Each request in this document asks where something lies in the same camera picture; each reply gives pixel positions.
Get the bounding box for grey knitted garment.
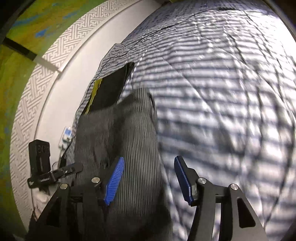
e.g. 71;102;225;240
74;88;173;240

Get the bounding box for white power strip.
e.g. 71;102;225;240
58;127;72;150

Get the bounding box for black garment with yellow stripes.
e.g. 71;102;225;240
82;62;134;115

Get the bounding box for striped grey bed sheet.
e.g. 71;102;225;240
74;0;296;241

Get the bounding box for black cable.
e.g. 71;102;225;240
52;138;75;170

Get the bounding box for black and white wall strip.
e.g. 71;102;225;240
2;37;60;73

